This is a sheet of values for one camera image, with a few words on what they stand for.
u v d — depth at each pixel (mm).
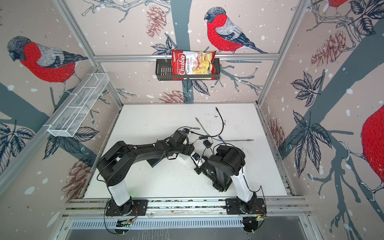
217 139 999
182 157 875
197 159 767
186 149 834
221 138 999
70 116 734
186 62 878
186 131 844
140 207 738
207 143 976
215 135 1007
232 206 737
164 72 946
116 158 541
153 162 860
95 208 753
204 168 723
